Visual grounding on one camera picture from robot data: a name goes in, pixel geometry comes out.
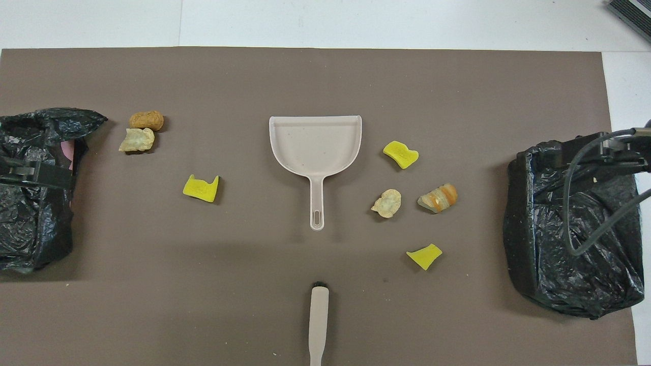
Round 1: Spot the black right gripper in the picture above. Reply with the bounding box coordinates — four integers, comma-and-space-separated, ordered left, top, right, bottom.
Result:
561, 130, 651, 173

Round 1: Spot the left black trash bag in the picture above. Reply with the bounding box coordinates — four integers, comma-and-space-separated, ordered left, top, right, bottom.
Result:
0, 107, 108, 274

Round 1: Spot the black ribbed device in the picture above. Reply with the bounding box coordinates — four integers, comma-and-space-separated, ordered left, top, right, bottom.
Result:
608, 0, 651, 42

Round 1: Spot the brown paper table mat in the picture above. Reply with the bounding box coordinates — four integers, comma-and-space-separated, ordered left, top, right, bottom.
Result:
0, 47, 639, 366

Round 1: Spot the yellow sponge wedge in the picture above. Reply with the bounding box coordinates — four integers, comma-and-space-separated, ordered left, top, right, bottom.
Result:
406, 243, 443, 271

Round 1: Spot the striped croissant piece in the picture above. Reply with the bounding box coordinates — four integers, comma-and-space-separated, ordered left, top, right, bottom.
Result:
417, 182, 458, 214

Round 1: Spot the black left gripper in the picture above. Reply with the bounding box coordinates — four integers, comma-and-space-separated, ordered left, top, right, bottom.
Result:
0, 157, 72, 190

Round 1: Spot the pale flaky pastry piece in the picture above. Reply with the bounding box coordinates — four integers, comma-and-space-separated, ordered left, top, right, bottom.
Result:
119, 127, 155, 153

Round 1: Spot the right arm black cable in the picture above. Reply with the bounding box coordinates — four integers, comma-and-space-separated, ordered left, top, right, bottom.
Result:
562, 127, 651, 256

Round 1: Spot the yellow curved sponge piece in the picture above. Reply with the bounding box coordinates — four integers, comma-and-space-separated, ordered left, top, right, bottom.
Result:
382, 141, 420, 170

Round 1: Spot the black trash bag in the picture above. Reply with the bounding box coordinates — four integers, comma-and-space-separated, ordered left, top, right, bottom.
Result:
0, 107, 108, 274
502, 131, 645, 320

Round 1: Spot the pale round cracker chip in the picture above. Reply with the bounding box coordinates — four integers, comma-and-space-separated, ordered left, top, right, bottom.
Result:
371, 189, 402, 219

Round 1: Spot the right black trash bag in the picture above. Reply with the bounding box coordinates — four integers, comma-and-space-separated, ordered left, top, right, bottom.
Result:
502, 131, 645, 320

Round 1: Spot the beige plastic dustpan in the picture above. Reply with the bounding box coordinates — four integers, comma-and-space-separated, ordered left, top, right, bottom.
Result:
269, 115, 363, 231

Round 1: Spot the yellow sponge piece with notch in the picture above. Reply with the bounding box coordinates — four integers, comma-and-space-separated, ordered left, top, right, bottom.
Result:
183, 174, 220, 203

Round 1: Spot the brown round bread bun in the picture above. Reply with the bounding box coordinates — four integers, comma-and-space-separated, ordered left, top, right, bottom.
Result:
129, 110, 165, 132

